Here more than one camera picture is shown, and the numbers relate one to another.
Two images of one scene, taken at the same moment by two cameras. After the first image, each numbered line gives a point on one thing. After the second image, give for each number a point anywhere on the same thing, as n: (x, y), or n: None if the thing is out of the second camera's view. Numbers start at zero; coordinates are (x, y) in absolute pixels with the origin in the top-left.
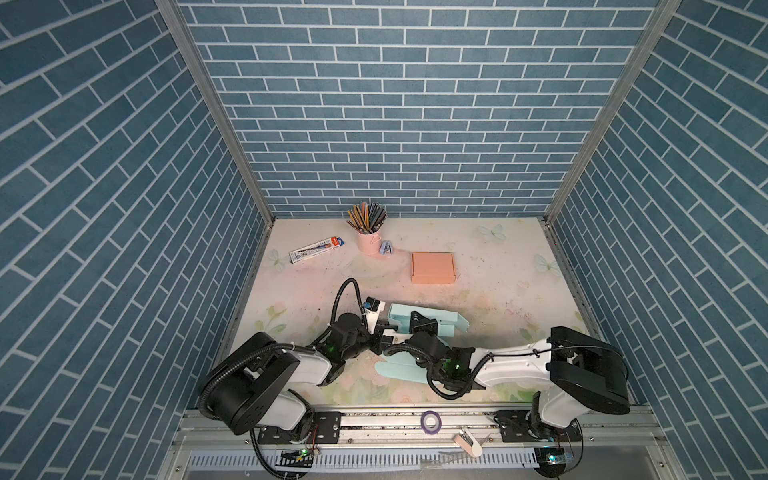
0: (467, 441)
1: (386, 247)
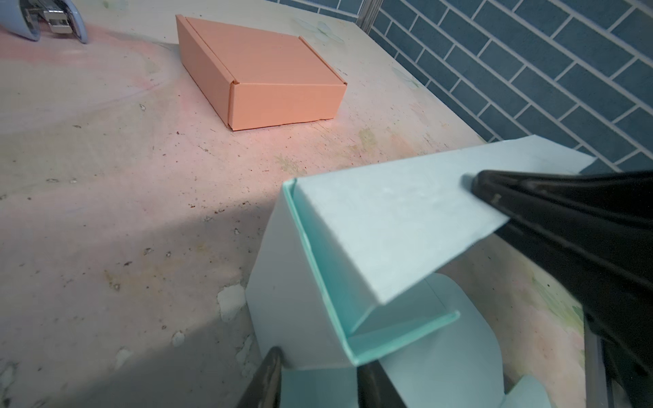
0: None
1: (25, 18)
